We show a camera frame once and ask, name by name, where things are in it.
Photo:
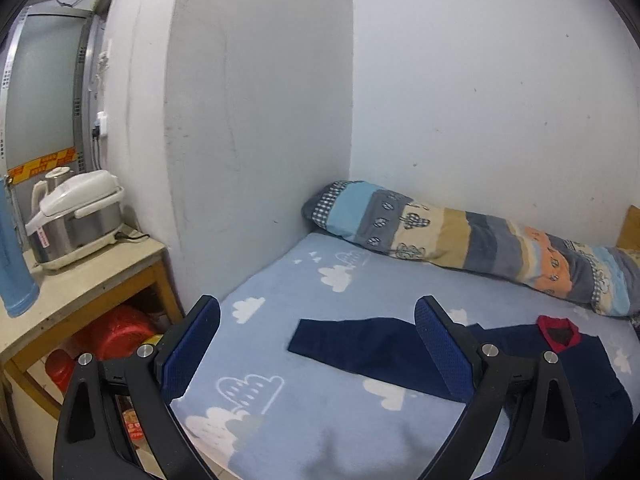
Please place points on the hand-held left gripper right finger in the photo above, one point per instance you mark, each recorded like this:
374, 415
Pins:
442, 350

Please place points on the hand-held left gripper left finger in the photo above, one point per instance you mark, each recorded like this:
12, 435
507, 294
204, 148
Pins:
192, 350

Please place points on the navy garment with red collar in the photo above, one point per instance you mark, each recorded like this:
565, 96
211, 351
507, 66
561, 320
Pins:
380, 347

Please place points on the red plastic basin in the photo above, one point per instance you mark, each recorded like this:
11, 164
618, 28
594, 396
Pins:
122, 332

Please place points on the orange snack packet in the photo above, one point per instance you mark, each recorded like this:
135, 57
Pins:
135, 430

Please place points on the light blue cloud bedsheet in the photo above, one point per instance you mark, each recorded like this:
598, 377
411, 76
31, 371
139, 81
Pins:
300, 320

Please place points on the striped patterned bolster pillow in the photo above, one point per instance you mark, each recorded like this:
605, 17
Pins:
450, 235

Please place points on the wooden side table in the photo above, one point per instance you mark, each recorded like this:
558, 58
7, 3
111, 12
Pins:
90, 280

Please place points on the red plastic bucket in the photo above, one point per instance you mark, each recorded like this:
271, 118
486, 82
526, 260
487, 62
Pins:
60, 370

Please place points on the white silver rice cooker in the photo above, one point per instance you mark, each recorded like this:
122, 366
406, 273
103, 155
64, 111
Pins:
80, 220

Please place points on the blue thermos flask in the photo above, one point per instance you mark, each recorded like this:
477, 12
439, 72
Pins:
15, 270

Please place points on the yellow pillow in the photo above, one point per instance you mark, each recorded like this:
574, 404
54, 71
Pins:
630, 227

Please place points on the frosted glass metal window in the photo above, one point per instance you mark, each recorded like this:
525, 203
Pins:
45, 85

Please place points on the white wall socket with plug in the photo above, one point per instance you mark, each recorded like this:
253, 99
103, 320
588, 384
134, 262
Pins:
101, 124

